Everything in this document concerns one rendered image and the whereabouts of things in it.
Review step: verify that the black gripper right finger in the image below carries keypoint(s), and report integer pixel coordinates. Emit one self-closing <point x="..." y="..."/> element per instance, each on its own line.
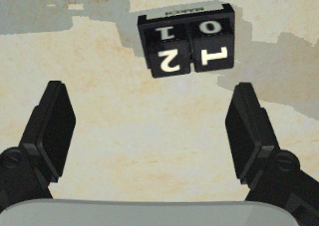
<point x="273" y="175"/>

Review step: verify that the black number cube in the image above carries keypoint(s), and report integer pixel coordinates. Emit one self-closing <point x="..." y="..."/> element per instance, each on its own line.
<point x="211" y="45"/>
<point x="167" y="50"/>

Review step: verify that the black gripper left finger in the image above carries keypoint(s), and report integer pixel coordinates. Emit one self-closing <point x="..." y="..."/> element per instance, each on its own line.
<point x="27" y="170"/>

